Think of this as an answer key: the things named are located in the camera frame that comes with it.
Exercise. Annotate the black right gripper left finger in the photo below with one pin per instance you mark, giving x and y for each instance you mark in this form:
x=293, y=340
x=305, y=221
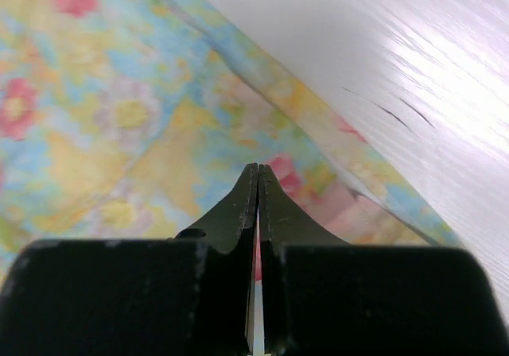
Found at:
x=188, y=295

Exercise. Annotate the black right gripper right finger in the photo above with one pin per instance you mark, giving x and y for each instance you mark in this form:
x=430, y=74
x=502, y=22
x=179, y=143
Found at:
x=323, y=296

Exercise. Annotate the floral pastel skirt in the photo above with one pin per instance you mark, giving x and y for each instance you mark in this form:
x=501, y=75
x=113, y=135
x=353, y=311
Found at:
x=131, y=118

